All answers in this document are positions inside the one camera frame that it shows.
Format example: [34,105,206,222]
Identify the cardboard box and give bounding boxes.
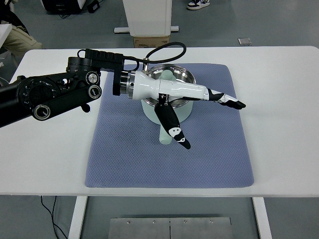
[133,35,170,48]

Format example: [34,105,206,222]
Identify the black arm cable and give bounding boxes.
[77,42,187,73]

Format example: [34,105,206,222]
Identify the white blue sneaker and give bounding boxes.
[186,0,210,10]

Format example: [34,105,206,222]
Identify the metal floor plate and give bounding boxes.
[108,217,233,239]

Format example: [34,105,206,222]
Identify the green pot with handle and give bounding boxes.
[141,64,197,145]

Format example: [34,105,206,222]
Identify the glass pot lid green knob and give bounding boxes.
[142,64,196,108]

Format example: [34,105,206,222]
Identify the white table leg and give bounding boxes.
[68,196,88,239]
[252,197,272,239]

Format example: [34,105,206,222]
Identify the left white table leg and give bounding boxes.
[68,196,88,239]

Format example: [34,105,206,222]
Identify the black floor cable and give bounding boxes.
[40,196,68,239]

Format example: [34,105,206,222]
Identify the blue quilted mat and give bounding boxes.
[85,74,254,188]

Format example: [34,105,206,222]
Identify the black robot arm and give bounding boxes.
[0,49,124,127]

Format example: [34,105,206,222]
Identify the right white table leg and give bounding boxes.
[252,197,272,239]

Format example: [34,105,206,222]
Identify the black device on floor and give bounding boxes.
[40,0,102,14]

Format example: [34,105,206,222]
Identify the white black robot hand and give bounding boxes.
[119,71,246,149]

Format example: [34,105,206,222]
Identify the seated person beige trousers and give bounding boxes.
[0,9,43,54]

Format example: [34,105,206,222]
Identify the white pedestal stand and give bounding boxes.
[114,0,179,37]

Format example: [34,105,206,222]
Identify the grey floor socket cover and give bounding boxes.
[237,37,252,46]

